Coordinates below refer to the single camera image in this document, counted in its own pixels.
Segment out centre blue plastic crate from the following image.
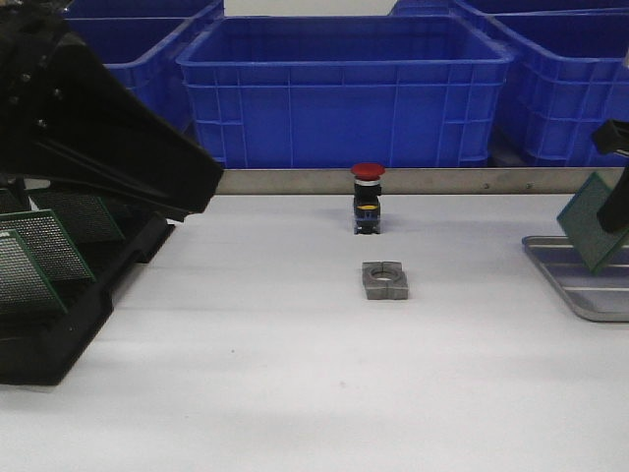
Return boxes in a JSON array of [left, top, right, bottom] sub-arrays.
[[177, 16, 512, 169]]

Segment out left blue plastic crate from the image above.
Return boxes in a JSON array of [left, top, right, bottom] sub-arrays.
[[68, 18, 194, 131]]

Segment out red emergency stop button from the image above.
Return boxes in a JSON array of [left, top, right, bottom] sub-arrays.
[[351, 162, 385, 235]]

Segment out silver metal tray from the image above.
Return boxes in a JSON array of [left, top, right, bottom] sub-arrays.
[[522, 236, 628, 323]]

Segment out grey metal clamp block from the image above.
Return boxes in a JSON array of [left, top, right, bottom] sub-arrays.
[[362, 261, 409, 300]]

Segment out back right blue crate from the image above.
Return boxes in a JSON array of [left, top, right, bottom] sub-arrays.
[[389, 0, 628, 16]]

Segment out black slotted board rack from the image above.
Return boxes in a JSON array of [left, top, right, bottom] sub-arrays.
[[1, 179, 174, 385]]

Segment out back left blue crate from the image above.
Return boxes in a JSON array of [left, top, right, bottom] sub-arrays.
[[63, 0, 224, 19]]

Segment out green perforated circuit board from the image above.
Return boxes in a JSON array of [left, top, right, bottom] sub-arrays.
[[1, 230, 67, 316], [557, 172, 628, 274], [1, 209, 95, 281], [29, 189, 125, 244]]

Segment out blue plastic crate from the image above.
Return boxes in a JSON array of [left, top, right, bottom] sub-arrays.
[[68, 18, 194, 131], [486, 13, 628, 167], [177, 16, 512, 169]]

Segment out right blue plastic crate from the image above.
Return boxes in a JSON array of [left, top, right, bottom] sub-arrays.
[[486, 13, 628, 167]]

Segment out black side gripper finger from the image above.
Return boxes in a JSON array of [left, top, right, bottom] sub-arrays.
[[592, 119, 628, 233]]

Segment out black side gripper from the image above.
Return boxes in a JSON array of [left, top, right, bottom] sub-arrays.
[[1, 1, 223, 221]]

